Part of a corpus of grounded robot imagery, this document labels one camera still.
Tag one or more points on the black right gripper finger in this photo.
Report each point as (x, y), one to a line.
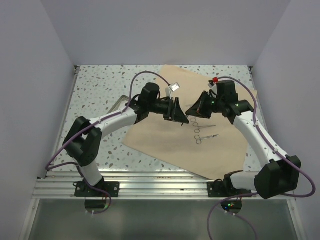
(202, 114)
(200, 104)

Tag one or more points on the aluminium rail frame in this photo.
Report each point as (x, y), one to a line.
(156, 201)

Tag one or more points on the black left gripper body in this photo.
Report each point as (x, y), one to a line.
(171, 108)

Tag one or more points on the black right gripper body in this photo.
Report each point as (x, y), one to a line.
(204, 105)

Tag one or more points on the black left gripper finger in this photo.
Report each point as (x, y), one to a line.
(175, 120)
(177, 111)

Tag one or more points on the small steel scissors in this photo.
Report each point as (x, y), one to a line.
(199, 139)

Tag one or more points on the beige cloth mat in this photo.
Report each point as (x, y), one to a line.
(209, 148)

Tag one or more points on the metal tray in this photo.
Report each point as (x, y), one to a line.
(121, 101)

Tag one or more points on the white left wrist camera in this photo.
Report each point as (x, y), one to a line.
(171, 89)

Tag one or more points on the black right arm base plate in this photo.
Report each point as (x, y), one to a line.
(217, 189)

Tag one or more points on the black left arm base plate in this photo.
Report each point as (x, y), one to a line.
(83, 190)

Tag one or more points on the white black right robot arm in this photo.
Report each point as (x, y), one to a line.
(279, 172)

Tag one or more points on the steel hemostat forceps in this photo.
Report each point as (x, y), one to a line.
(198, 126)

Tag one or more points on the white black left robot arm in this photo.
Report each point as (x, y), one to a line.
(84, 138)

